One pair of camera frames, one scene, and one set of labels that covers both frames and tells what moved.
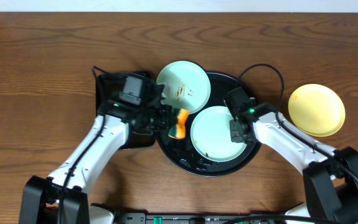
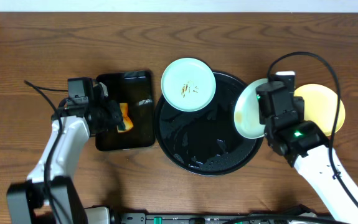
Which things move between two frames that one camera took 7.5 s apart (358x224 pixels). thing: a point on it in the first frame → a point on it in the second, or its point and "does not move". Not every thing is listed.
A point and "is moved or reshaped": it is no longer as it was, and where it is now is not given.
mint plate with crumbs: [187, 85] is moved or reshaped
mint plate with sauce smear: [210, 135] is moved or reshaped
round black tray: [180, 154] does not move
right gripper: [236, 132] → [274, 88]
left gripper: [165, 118] → [113, 113]
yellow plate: [316, 109] does not move
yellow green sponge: [178, 131] is moved or reshaped
